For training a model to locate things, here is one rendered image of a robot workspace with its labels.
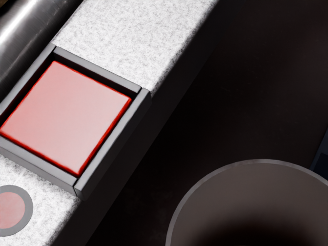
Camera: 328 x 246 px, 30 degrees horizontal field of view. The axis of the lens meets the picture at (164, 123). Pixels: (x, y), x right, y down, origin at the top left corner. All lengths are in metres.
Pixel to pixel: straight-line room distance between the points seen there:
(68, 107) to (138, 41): 0.07
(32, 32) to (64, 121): 0.09
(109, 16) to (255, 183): 0.65
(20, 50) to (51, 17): 0.03
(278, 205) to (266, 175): 0.11
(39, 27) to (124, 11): 0.06
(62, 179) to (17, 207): 0.03
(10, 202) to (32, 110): 0.06
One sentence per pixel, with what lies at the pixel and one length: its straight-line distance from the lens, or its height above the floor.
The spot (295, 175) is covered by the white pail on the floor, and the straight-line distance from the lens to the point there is 1.00.
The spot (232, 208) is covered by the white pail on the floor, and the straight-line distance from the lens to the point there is 1.11.
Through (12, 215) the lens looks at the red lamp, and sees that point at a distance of 0.37.
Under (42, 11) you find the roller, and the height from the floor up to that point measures 0.92.
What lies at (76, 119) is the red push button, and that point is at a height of 0.93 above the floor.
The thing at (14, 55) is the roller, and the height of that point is 0.91.
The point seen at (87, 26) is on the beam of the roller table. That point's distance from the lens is 0.43.
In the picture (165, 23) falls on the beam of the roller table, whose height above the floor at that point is 0.91.
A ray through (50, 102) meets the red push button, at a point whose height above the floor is 0.93.
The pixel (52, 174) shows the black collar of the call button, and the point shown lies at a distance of 0.35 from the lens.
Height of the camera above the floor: 1.25
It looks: 61 degrees down
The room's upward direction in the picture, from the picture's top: 5 degrees counter-clockwise
